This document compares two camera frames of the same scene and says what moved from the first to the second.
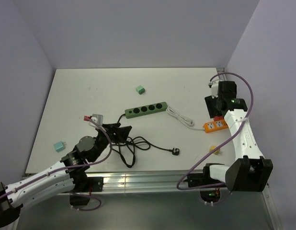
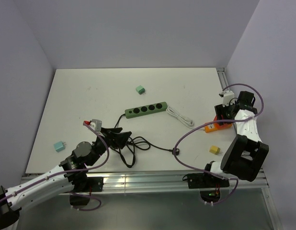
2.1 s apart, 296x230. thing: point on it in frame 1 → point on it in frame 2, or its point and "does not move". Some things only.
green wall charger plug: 140,89 does not move
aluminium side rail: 222,76 does not move
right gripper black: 210,102 → 220,110
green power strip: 146,109 does not move
